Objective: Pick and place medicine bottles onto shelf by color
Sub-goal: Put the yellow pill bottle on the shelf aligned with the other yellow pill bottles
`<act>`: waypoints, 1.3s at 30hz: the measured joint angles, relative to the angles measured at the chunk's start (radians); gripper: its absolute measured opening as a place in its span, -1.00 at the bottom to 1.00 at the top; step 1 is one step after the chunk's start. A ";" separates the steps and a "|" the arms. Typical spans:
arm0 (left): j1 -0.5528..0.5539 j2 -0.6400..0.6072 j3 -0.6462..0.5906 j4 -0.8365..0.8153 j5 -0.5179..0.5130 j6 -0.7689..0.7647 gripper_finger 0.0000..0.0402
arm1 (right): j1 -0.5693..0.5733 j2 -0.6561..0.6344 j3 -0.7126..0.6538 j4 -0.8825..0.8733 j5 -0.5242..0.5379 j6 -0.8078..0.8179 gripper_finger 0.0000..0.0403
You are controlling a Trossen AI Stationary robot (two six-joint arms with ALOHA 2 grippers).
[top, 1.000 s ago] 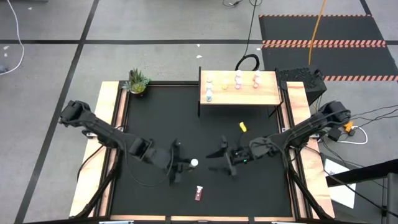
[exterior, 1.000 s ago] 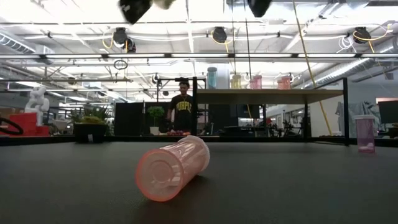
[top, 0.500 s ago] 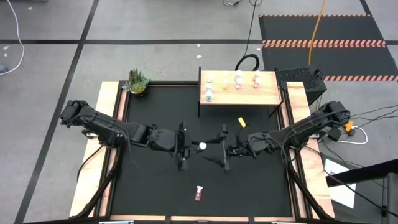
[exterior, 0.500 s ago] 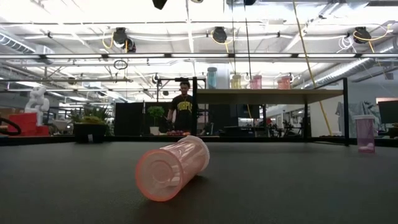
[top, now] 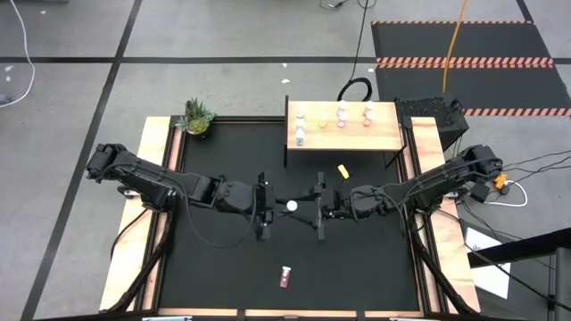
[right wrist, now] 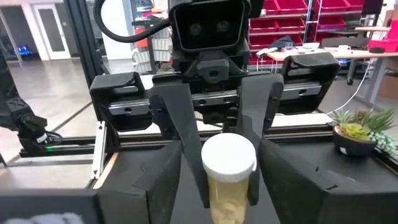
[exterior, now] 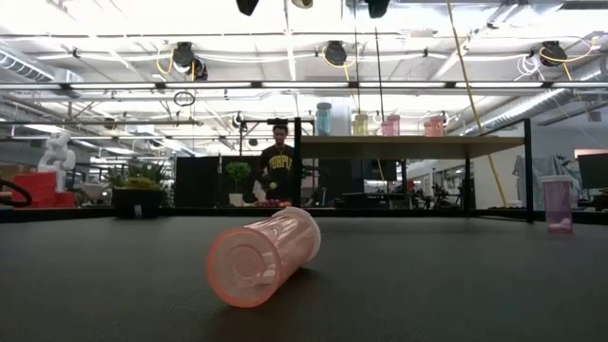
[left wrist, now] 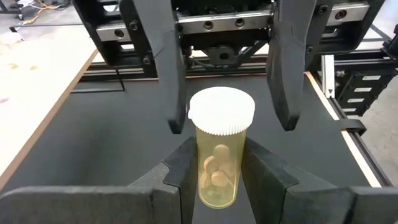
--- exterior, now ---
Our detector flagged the potted succulent plant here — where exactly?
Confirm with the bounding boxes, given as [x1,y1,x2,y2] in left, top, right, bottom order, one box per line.
[102,161,175,220]

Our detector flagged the black partition panel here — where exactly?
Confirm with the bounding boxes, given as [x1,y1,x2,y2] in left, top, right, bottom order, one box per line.
[174,155,260,209]

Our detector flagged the light wooden tray board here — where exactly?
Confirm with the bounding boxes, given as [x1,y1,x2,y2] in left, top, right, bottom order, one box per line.
[292,117,536,224]

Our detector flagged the grey air duct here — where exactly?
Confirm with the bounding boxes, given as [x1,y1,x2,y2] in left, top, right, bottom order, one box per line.
[0,45,85,99]

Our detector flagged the white statue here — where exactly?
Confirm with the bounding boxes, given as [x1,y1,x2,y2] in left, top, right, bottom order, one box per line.
[36,131,77,194]

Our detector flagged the black cable loop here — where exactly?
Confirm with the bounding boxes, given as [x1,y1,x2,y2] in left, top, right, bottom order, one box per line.
[0,178,34,208]

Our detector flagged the black monitor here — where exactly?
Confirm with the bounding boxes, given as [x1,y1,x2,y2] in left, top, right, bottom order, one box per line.
[577,152,608,191]

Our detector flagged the black hanging ring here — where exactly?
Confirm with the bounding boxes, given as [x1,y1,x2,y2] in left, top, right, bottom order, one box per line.
[173,90,197,108]

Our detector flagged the red boxes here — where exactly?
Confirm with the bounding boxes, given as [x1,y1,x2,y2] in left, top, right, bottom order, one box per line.
[0,171,76,210]

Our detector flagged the yellow hanging cable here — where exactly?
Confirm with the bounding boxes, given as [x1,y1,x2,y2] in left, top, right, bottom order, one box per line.
[446,0,508,209]

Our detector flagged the small green potted plant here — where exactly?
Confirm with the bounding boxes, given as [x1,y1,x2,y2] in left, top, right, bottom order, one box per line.
[224,161,252,208]

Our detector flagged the black hanging cable with coil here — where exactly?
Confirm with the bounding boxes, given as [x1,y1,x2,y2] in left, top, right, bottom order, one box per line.
[372,26,387,124]

